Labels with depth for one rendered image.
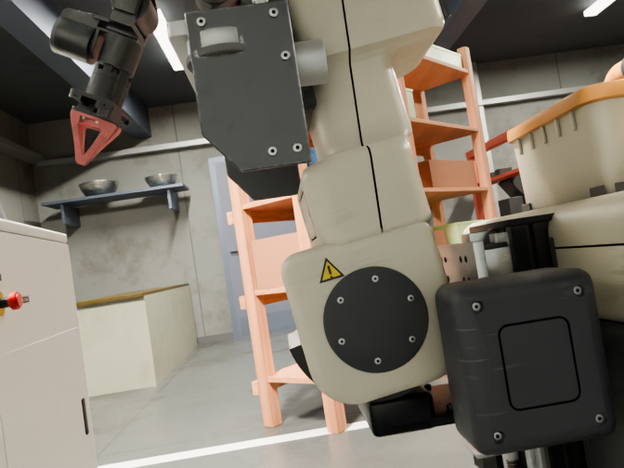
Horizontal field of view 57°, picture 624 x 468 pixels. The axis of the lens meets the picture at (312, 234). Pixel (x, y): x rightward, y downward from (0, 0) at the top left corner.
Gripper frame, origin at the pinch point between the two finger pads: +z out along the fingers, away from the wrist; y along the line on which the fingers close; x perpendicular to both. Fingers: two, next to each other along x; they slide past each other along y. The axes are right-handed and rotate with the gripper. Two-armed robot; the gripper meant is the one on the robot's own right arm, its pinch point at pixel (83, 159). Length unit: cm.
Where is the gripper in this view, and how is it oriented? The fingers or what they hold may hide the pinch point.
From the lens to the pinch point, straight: 95.4
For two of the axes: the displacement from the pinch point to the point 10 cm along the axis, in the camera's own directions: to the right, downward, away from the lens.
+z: -3.1, 9.5, -0.6
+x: 9.5, 3.2, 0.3
